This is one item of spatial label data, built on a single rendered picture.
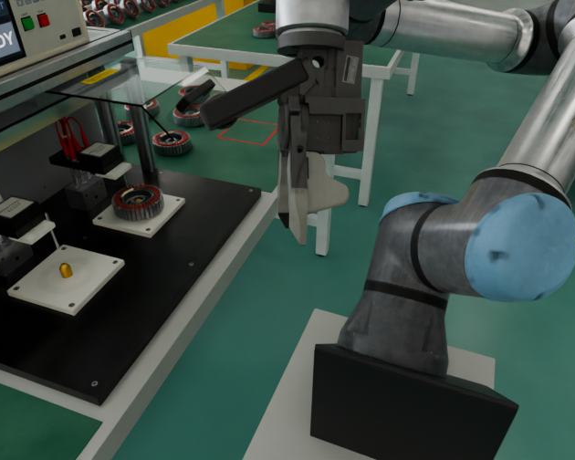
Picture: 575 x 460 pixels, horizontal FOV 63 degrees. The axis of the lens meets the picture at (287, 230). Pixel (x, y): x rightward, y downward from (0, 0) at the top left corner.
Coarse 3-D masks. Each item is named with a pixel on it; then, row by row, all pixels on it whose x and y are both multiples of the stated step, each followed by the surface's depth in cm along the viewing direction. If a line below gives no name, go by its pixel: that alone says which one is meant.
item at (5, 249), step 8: (8, 240) 93; (0, 248) 91; (8, 248) 91; (16, 248) 93; (24, 248) 95; (0, 256) 90; (8, 256) 92; (16, 256) 94; (24, 256) 95; (0, 264) 90; (8, 264) 92; (16, 264) 94; (0, 272) 92; (8, 272) 93
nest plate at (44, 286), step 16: (48, 256) 95; (64, 256) 95; (80, 256) 95; (96, 256) 95; (32, 272) 92; (48, 272) 92; (80, 272) 92; (96, 272) 92; (112, 272) 92; (16, 288) 88; (32, 288) 88; (48, 288) 88; (64, 288) 88; (80, 288) 88; (96, 288) 88; (48, 304) 85; (64, 304) 85; (80, 304) 85
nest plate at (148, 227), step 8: (168, 200) 112; (176, 200) 112; (184, 200) 113; (112, 208) 109; (168, 208) 109; (176, 208) 110; (104, 216) 107; (112, 216) 107; (160, 216) 107; (168, 216) 107; (96, 224) 106; (104, 224) 105; (112, 224) 104; (120, 224) 104; (128, 224) 104; (136, 224) 104; (144, 224) 104; (152, 224) 104; (160, 224) 105; (128, 232) 104; (136, 232) 103; (144, 232) 102; (152, 232) 103
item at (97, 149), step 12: (96, 144) 105; (108, 144) 105; (60, 156) 105; (84, 156) 101; (96, 156) 100; (108, 156) 102; (120, 156) 106; (72, 168) 104; (84, 168) 103; (96, 168) 102; (108, 168) 103; (120, 168) 104; (84, 180) 110
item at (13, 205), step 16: (0, 208) 84; (16, 208) 84; (32, 208) 85; (0, 224) 83; (16, 224) 83; (32, 224) 86; (48, 224) 88; (0, 240) 92; (16, 240) 85; (32, 240) 84
